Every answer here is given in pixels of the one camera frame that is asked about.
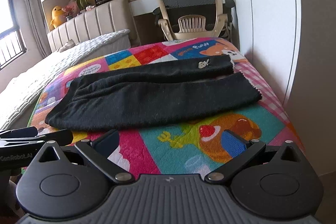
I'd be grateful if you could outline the black knitted garment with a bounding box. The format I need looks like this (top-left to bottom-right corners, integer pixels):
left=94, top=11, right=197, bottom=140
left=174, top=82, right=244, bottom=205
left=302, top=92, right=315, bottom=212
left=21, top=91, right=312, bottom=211
left=45, top=55, right=262, bottom=132

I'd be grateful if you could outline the white quilted bed mattress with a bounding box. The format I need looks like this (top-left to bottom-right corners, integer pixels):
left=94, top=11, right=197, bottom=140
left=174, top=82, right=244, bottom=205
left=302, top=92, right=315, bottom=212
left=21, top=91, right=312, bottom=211
left=1, top=29, right=130, bottom=130

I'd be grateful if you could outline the colourful cartoon quilted mat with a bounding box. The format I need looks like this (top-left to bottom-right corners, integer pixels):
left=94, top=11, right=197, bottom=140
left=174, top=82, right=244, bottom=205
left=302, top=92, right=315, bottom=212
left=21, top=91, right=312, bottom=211
left=28, top=38, right=302, bottom=176

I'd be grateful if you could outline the small white item on bed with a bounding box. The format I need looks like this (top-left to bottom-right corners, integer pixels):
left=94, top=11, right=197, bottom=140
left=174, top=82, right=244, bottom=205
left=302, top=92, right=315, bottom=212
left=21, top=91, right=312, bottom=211
left=58, top=39, right=76, bottom=52

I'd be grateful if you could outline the yellow duck plush toy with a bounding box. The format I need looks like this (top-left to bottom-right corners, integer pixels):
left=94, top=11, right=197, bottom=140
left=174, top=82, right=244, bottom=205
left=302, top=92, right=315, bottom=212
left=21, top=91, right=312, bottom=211
left=50, top=6, right=66, bottom=28

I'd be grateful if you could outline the pink flower bouquet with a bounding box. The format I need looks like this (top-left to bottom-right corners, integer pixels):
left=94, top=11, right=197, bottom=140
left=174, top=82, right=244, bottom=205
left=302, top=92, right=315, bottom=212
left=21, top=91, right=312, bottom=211
left=62, top=0, right=80, bottom=21

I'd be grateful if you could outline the beige padded headboard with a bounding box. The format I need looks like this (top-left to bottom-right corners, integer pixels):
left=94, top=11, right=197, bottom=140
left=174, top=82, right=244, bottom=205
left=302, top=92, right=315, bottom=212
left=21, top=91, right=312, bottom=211
left=47, top=0, right=141, bottom=52

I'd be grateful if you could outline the green potted plant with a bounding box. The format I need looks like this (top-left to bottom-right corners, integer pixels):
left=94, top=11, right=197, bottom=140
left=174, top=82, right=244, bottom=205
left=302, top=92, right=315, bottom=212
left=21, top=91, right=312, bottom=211
left=76, top=0, right=89, bottom=11

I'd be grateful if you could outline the grey curtain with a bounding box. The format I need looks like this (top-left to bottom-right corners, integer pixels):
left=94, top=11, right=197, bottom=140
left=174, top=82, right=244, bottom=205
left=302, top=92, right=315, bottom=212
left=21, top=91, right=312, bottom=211
left=24, top=0, right=52, bottom=59

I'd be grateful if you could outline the beige mesh office chair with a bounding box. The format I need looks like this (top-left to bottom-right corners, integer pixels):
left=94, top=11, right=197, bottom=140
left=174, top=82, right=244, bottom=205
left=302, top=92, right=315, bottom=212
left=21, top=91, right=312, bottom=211
left=156, top=0, right=235, bottom=41

